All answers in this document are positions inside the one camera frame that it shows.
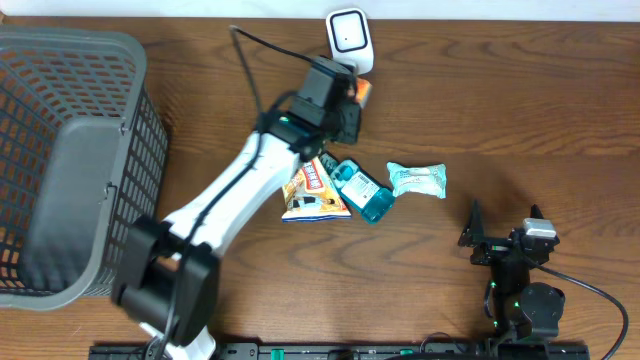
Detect small orange box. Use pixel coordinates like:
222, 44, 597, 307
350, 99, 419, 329
354, 77, 373, 109

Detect light teal wipes packet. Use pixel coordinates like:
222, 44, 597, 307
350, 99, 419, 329
387, 162, 447, 199

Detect yellow red snack bag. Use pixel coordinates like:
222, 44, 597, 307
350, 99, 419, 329
281, 157, 352, 223

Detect teal mouthwash bottle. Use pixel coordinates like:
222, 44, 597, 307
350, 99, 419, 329
319, 152, 395, 224

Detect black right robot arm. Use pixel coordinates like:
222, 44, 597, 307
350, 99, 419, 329
458, 201, 565, 343

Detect white barcode scanner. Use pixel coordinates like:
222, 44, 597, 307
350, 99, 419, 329
325, 8, 375, 75

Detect grey plastic shopping basket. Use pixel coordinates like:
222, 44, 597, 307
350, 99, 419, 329
1, 25, 169, 311

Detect black right camera cable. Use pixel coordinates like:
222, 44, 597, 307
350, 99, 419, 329
534, 262, 630, 360

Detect black camera cable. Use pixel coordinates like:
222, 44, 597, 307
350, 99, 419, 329
149, 24, 321, 360
534, 262, 630, 360

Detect black left camera cable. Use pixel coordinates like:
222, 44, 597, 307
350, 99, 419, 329
149, 24, 321, 360

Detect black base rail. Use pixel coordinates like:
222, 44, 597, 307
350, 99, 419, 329
88, 341, 591, 360

